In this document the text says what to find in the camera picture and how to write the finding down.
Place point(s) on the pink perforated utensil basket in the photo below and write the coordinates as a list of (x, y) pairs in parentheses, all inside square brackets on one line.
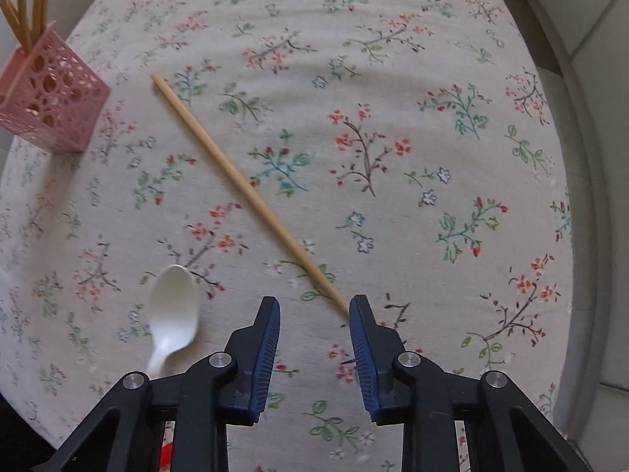
[(64, 108)]

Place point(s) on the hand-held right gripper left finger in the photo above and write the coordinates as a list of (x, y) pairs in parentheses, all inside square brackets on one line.
[(265, 354)]

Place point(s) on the floral tablecloth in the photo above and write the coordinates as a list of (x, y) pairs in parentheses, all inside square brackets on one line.
[(393, 83)]

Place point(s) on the red plastic spoon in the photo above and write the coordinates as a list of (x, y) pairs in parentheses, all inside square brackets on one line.
[(168, 457)]

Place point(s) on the white plastic spoon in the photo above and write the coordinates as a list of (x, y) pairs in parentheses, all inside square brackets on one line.
[(172, 305)]

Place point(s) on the long tan chopstick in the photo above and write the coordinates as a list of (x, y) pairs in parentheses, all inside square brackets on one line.
[(236, 177)]

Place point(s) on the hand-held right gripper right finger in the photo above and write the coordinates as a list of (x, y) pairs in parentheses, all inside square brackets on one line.
[(363, 354)]

